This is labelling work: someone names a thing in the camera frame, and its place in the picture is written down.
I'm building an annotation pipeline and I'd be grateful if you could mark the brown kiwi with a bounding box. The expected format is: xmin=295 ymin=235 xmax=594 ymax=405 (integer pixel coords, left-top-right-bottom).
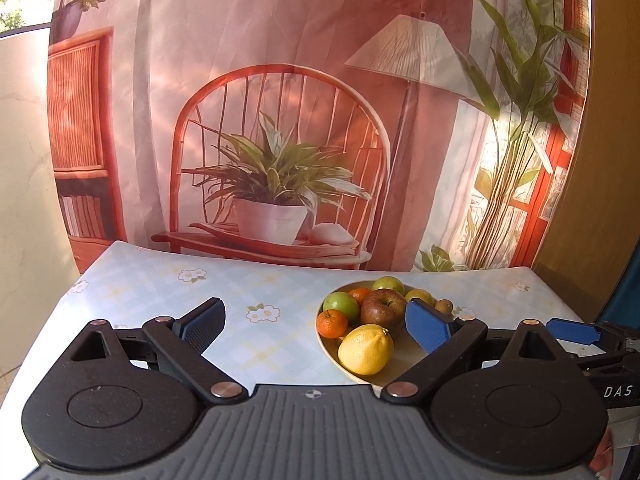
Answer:
xmin=434 ymin=298 xmax=454 ymax=315

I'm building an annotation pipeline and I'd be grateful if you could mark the cream fruit bowl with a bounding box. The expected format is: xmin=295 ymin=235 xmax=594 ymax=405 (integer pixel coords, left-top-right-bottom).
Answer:
xmin=316 ymin=278 xmax=463 ymax=390

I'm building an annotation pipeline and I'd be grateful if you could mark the yellow-green orange front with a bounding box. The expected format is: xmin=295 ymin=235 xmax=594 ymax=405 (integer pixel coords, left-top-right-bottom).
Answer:
xmin=405 ymin=288 xmax=436 ymax=307

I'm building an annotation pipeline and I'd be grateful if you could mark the red apple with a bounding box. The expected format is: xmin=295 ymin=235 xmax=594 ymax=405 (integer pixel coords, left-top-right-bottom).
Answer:
xmin=360 ymin=288 xmax=407 ymax=330

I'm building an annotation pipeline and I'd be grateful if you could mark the yellow lemon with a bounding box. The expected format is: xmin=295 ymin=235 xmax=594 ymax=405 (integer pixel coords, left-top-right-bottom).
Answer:
xmin=337 ymin=324 xmax=394 ymax=376

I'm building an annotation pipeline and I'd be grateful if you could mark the floral checked tablecloth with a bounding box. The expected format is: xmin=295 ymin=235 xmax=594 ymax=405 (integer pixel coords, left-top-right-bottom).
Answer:
xmin=0 ymin=238 xmax=586 ymax=480

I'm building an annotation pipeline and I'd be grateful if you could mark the green orange rear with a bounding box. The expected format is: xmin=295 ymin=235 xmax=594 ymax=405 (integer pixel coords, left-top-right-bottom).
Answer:
xmin=371 ymin=276 xmax=406 ymax=296

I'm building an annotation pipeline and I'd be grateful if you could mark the orange tangerine rear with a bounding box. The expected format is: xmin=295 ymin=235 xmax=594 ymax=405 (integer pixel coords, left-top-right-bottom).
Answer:
xmin=348 ymin=287 xmax=371 ymax=306

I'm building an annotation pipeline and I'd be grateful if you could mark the orange tangerine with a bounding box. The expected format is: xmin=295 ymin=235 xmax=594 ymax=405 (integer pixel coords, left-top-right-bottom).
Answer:
xmin=348 ymin=287 xmax=371 ymax=306
xmin=316 ymin=309 xmax=349 ymax=339

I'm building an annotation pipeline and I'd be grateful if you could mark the wooden board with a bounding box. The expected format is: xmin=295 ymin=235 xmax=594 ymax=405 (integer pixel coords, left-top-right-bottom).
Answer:
xmin=534 ymin=0 xmax=639 ymax=321

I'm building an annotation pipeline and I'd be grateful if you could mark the small green fruit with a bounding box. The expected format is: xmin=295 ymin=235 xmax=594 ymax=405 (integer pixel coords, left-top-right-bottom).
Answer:
xmin=322 ymin=290 xmax=360 ymax=324

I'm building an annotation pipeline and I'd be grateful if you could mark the orange tangerine left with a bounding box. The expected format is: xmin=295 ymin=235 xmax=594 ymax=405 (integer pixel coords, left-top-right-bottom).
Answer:
xmin=316 ymin=309 xmax=349 ymax=339

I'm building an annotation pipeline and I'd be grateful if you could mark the printed room backdrop cloth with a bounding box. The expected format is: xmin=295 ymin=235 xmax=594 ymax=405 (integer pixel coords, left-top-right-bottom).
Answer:
xmin=47 ymin=0 xmax=591 ymax=272

